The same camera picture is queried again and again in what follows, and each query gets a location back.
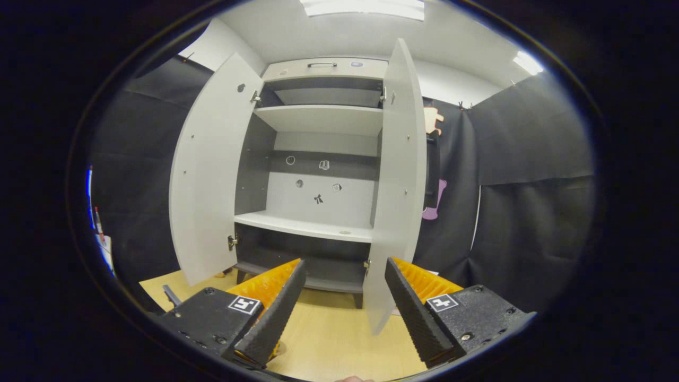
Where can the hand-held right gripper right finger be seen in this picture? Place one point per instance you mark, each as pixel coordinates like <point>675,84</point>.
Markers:
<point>414,318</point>

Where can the long ceiling light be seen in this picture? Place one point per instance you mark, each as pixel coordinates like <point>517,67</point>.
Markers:
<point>363,8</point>

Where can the black backdrop cloth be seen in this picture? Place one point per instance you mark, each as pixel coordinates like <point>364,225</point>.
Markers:
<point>138,159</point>
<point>530,212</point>

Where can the grey cabinet shelf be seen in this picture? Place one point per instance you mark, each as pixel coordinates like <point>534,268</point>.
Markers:
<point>302,225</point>
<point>323,119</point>

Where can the grey cabinet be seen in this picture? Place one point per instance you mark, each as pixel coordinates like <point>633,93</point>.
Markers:
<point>297,201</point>

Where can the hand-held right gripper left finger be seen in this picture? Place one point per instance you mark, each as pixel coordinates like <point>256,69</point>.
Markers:
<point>281,313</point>

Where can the grey cabinet door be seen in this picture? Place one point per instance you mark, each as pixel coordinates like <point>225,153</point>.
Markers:
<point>398,185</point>
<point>209,175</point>

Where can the small ceiling light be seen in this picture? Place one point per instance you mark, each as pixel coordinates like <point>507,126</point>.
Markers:
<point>528,63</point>

